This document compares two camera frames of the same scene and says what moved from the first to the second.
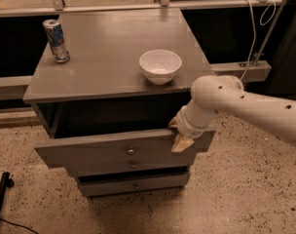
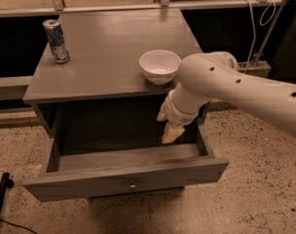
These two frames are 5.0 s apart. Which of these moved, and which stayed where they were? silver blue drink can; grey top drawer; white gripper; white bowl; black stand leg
Moved: grey top drawer; white gripper
Stayed: white bowl; silver blue drink can; black stand leg
